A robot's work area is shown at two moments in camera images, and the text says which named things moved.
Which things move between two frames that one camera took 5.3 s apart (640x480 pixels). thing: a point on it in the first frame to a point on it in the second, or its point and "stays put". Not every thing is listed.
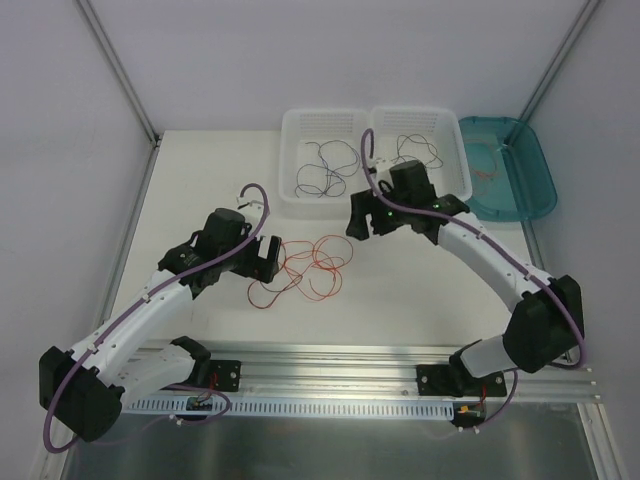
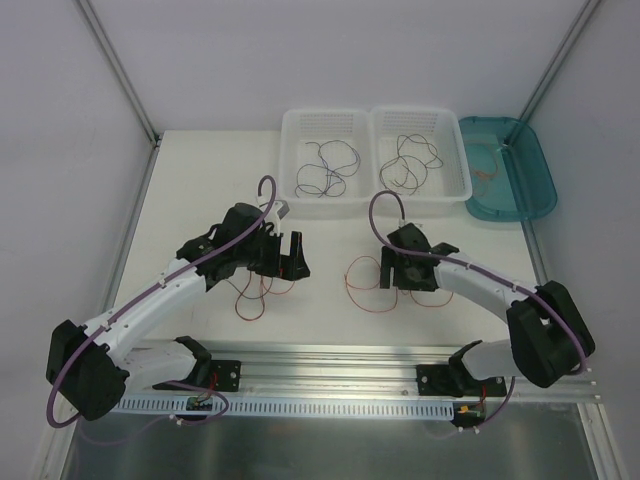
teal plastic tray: x=511 y=171 stays put
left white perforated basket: x=320 y=161 stays put
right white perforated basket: x=430 y=134 stays put
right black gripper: x=370 y=215 to x=396 y=270
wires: x=342 y=160 stays put
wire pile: x=314 y=268 to x=260 y=296
